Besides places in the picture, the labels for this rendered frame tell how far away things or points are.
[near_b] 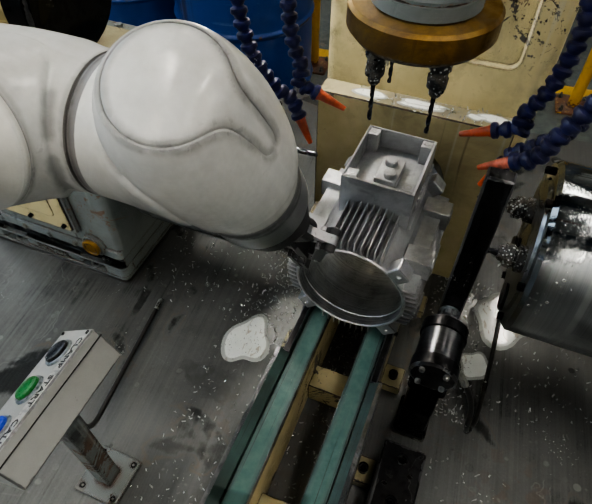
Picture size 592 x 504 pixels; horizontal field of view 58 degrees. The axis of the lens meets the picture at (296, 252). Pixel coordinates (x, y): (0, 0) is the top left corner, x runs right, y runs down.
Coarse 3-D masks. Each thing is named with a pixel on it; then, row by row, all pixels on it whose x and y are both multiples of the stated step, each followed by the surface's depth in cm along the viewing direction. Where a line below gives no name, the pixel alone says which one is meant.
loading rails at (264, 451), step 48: (288, 336) 91; (384, 336) 80; (288, 384) 75; (336, 384) 83; (384, 384) 86; (240, 432) 69; (288, 432) 78; (336, 432) 70; (240, 480) 66; (336, 480) 66
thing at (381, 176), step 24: (360, 144) 74; (384, 144) 78; (408, 144) 76; (432, 144) 74; (360, 168) 75; (384, 168) 73; (408, 168) 75; (432, 168) 76; (360, 192) 70; (384, 192) 69; (408, 192) 68; (408, 216) 70
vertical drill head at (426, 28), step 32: (352, 0) 61; (384, 0) 57; (416, 0) 56; (448, 0) 56; (480, 0) 57; (352, 32) 61; (384, 32) 57; (416, 32) 56; (448, 32) 56; (480, 32) 56; (384, 64) 63; (416, 64) 58; (448, 64) 58
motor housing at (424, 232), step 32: (352, 224) 70; (384, 224) 71; (416, 224) 74; (352, 256) 86; (384, 256) 68; (320, 288) 80; (352, 288) 83; (384, 288) 82; (416, 288) 69; (352, 320) 79; (384, 320) 76
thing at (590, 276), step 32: (544, 192) 72; (576, 192) 65; (544, 224) 66; (576, 224) 63; (512, 256) 70; (544, 256) 64; (576, 256) 63; (512, 288) 73; (544, 288) 65; (576, 288) 63; (512, 320) 70; (544, 320) 67; (576, 320) 65
